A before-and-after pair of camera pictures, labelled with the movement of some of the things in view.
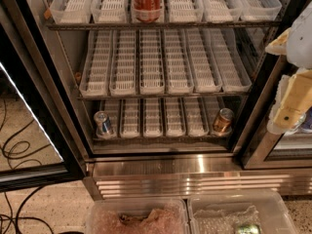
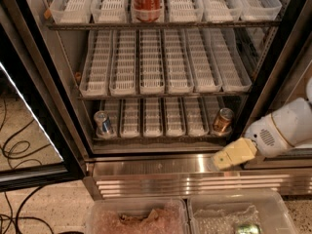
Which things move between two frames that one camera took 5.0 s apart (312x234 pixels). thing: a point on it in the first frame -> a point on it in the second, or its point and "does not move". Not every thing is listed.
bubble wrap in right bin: [220, 221] does not move
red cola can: [146, 2] does not move
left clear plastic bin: [138, 215] does not move
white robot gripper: [301, 39] -> [265, 136]
